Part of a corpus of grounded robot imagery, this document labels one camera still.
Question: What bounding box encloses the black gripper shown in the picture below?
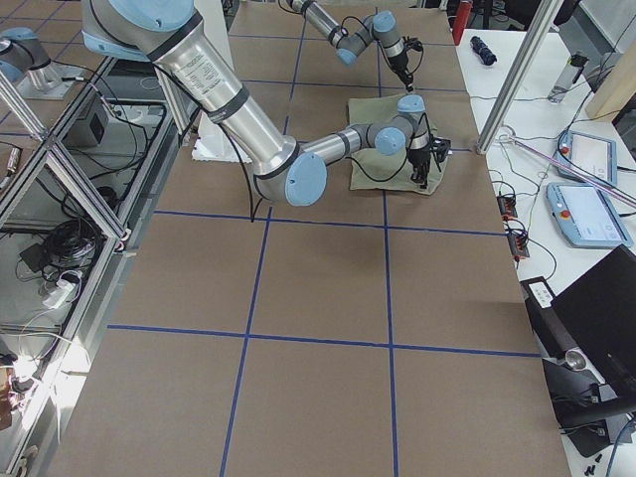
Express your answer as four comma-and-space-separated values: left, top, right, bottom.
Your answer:
385, 36, 423, 92
406, 138, 451, 189

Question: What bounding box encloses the olive green long-sleeve shirt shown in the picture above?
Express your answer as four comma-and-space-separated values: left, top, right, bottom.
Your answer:
348, 93, 446, 195

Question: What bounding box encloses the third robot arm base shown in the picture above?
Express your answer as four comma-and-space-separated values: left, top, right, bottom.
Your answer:
1, 27, 84, 100

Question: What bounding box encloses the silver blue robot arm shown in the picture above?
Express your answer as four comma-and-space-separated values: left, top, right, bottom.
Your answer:
81, 1, 450, 207
278, 0, 423, 93

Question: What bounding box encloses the dark folded umbrella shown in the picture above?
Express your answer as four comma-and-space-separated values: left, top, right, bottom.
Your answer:
470, 36, 497, 67

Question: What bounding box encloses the red cylinder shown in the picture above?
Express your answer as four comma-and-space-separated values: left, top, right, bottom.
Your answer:
451, 0, 472, 46

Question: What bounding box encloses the orange circuit board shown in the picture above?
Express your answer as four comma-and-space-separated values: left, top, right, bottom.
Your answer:
497, 195, 518, 221

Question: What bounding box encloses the pink grabber stick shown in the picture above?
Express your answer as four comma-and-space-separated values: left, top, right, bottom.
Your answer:
499, 132, 635, 208

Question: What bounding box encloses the clear water bottle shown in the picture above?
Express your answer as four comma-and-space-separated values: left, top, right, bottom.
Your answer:
547, 51, 588, 103

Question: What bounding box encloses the near blue teach pendant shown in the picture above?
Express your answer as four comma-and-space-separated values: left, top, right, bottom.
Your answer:
546, 183, 634, 249

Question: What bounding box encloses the blue teach pendant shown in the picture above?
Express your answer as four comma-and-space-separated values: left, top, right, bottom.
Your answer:
554, 130, 617, 186
546, 183, 634, 249

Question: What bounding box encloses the black box with label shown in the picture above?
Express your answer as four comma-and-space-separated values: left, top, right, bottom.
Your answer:
520, 276, 557, 319

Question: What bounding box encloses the far blue teach pendant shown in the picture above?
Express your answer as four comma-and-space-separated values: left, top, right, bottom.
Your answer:
554, 130, 617, 186

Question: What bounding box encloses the black laptop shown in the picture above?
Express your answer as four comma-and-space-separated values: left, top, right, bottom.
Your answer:
552, 245, 635, 395

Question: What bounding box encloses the white power strip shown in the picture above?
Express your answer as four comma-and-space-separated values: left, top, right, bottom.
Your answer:
43, 278, 79, 309

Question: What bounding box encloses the aluminium frame post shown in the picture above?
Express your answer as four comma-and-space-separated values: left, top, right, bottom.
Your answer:
475, 0, 562, 155

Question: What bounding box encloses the black camera stand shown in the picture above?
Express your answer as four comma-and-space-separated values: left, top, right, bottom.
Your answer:
543, 359, 635, 457

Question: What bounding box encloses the aluminium frame rack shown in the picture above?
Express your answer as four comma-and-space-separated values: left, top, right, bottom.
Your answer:
1, 59, 177, 476

